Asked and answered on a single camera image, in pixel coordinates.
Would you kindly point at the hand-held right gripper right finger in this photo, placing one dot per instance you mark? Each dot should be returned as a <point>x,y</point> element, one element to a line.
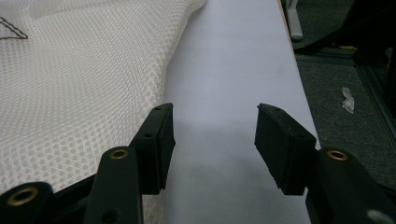
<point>281,149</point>

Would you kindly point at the aluminium floor rail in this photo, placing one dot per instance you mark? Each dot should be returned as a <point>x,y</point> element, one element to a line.
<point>367,77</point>

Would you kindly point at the cream cloth tote bag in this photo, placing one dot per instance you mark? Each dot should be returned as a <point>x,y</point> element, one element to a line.
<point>77,87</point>

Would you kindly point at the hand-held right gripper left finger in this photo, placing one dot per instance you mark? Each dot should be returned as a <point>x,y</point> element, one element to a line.
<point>154,149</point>

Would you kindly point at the grey metal desk frame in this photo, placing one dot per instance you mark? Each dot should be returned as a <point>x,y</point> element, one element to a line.
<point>294,21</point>

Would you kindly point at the white table cover board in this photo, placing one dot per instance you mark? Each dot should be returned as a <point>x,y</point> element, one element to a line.
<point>227,77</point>

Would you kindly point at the small crumpled white paper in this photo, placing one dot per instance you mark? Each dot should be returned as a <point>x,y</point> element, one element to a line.
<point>348,101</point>

